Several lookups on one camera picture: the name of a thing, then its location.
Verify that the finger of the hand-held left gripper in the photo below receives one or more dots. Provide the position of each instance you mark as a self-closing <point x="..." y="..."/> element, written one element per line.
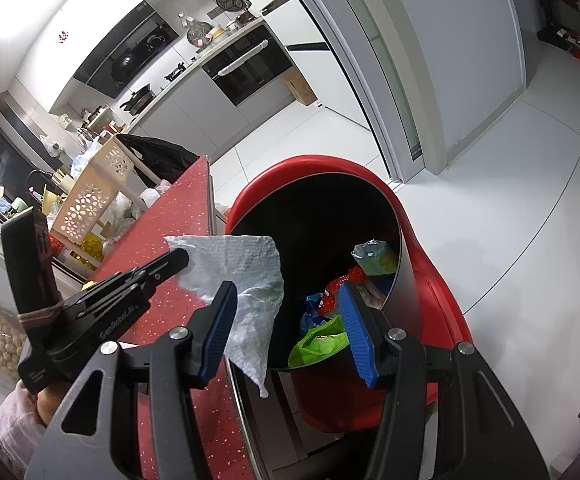
<point x="145" y="266"/>
<point x="167" y="276"/>

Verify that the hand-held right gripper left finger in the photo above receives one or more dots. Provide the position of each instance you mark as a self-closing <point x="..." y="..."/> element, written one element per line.
<point x="217" y="330"/>

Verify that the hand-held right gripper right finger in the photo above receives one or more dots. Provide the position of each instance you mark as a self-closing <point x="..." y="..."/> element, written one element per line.
<point x="357" y="330"/>

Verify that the green plastic bag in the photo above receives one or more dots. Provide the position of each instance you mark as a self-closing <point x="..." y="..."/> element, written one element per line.
<point x="315" y="345"/>

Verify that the blue plastic bag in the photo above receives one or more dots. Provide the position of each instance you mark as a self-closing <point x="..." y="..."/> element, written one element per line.
<point x="312" y="310"/>

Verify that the red snack wrapper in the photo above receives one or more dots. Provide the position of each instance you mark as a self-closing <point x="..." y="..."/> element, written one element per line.
<point x="352" y="276"/>

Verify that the white paper towel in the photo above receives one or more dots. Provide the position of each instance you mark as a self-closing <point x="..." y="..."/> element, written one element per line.
<point x="240" y="270"/>

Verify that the black waste bin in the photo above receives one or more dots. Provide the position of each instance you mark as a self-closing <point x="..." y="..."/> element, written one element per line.
<point x="320" y="220"/>

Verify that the person's left forearm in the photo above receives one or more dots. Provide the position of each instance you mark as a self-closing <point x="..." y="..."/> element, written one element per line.
<point x="20" y="420"/>

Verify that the yellow bag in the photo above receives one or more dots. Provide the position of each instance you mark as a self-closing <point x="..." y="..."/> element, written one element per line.
<point x="87" y="249"/>

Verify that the red plastic chair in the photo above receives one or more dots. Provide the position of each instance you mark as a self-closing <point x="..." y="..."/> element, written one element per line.
<point x="435" y="300"/>

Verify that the red basket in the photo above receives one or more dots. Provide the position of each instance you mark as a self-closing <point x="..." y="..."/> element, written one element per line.
<point x="55" y="245"/>

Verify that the beige perforated plastic chair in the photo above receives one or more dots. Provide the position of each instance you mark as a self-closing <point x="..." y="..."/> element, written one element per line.
<point x="82" y="205"/>

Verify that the black jacket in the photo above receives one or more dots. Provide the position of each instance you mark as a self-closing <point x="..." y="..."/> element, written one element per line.
<point x="160" y="157"/>

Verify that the kitchen faucet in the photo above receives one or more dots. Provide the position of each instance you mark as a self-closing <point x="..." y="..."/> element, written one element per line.
<point x="40" y="180"/>

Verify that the white plastic bag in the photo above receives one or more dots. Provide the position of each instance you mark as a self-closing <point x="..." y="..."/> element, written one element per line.
<point x="51" y="146"/>

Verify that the black wok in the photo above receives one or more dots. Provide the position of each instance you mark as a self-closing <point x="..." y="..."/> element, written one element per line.
<point x="137" y="97"/>

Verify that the gas stove burner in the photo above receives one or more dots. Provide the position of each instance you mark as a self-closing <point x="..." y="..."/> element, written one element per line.
<point x="175" y="72"/>

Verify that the black range hood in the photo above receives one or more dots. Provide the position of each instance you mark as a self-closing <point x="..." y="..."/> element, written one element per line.
<point x="130" y="55"/>

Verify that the black built-in oven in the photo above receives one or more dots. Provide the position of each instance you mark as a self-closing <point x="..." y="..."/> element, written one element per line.
<point x="250" y="70"/>

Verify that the brown cardboard box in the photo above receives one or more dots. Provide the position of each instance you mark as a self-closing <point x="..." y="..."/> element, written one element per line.
<point x="300" y="87"/>

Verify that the round glass pot lid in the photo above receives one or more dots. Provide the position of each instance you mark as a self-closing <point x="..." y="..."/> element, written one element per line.
<point x="198" y="32"/>

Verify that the white refrigerator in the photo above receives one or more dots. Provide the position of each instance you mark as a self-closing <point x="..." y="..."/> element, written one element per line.
<point x="330" y="85"/>

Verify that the white sliding door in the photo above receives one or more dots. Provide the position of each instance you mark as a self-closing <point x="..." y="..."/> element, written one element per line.
<point x="395" y="85"/>

